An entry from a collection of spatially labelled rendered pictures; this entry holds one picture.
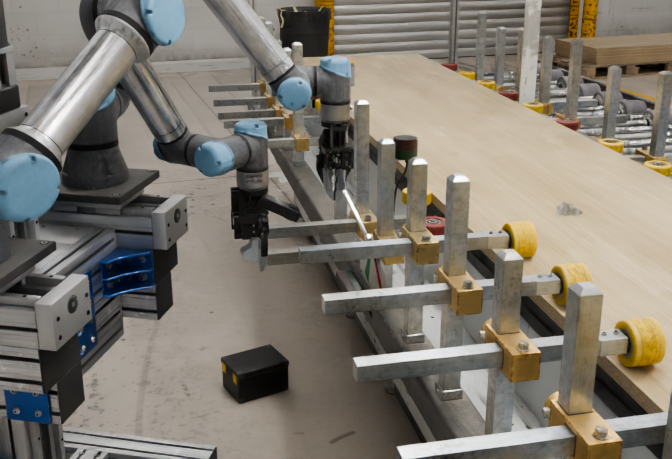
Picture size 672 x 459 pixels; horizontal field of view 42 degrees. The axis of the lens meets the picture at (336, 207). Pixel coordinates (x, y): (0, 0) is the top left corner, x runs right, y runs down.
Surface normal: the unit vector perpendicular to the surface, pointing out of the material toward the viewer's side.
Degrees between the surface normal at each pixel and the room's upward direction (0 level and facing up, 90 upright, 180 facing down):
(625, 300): 0
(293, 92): 90
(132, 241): 90
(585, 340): 90
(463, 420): 0
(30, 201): 95
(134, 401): 0
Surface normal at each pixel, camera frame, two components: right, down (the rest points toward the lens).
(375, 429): 0.00, -0.95
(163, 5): 0.88, 0.07
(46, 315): -0.21, 0.31
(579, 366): 0.22, 0.31
